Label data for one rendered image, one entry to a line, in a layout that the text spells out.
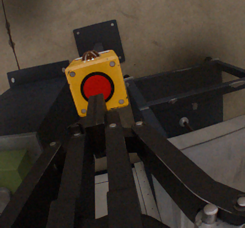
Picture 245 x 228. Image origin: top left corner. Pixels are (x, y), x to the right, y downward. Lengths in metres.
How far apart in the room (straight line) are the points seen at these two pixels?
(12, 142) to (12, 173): 0.10
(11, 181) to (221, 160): 0.52
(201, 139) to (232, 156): 0.12
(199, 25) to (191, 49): 0.17
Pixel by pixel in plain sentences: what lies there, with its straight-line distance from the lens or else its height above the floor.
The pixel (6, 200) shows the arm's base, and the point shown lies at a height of 0.86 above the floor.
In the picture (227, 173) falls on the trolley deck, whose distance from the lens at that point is 0.58.
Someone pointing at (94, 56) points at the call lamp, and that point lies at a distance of 0.30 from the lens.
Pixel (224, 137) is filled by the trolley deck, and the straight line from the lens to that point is 0.49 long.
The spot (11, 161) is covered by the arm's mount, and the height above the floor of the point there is 0.81.
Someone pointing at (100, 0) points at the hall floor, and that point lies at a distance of 1.20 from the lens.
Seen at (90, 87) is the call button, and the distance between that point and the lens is 0.29.
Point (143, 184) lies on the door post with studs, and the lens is 1.34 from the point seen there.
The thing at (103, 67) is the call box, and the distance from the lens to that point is 0.29.
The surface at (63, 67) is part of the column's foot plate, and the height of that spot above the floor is 0.02.
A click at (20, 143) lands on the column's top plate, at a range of 0.55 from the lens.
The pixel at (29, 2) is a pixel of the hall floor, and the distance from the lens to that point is 1.27.
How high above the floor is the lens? 1.18
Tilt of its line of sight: 68 degrees down
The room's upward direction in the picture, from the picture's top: 162 degrees clockwise
